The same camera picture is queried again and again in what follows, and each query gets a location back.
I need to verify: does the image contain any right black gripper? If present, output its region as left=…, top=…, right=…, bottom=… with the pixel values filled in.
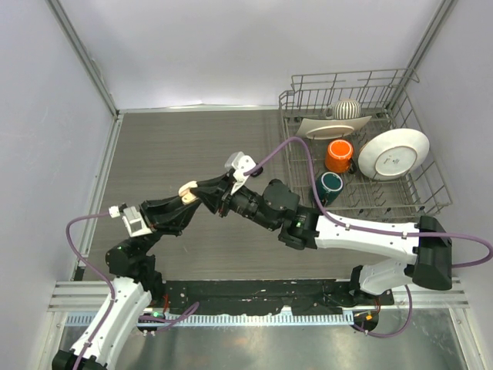
left=193, top=170, right=278, bottom=230

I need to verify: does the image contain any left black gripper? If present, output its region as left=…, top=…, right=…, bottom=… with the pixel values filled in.
left=131, top=191, right=201, bottom=254

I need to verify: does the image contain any beige earbud charging case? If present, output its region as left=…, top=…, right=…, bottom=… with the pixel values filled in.
left=178, top=181, right=198, bottom=204

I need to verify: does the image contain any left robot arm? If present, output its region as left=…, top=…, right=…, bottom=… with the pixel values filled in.
left=52, top=190, right=201, bottom=369

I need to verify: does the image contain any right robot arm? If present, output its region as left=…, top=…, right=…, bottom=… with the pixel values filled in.
left=190, top=173, right=452, bottom=304

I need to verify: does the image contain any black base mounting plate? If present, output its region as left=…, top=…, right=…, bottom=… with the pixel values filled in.
left=150, top=279, right=394, bottom=316

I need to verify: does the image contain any teal mug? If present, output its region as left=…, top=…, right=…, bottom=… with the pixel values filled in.
left=312, top=172, right=344, bottom=207

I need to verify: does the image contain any white square plate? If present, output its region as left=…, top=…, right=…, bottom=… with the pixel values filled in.
left=295, top=116, right=371, bottom=140

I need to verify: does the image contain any orange mug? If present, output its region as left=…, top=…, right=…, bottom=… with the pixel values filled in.
left=324, top=139, right=354, bottom=173

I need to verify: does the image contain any striped ceramic mug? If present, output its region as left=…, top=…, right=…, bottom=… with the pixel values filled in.
left=324, top=99, right=361, bottom=120

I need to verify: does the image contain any white round plate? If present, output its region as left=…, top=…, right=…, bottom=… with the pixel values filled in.
left=357, top=128, right=430, bottom=181

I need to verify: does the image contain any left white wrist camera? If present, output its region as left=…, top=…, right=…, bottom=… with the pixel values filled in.
left=108, top=203, right=156, bottom=237

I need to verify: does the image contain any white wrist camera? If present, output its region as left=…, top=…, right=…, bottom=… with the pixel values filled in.
left=108, top=203, right=156, bottom=237
left=224, top=151, right=257, bottom=194

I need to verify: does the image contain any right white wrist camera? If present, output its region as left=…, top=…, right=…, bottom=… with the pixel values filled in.
left=224, top=151, right=257, bottom=194

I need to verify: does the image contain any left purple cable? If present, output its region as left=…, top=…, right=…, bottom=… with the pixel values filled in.
left=65, top=210, right=120, bottom=367

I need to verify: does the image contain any white slotted cable duct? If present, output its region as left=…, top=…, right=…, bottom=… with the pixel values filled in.
left=65, top=311, right=354, bottom=328

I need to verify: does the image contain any grey wire dish rack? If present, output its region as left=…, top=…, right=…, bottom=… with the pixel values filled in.
left=279, top=69, right=452, bottom=222

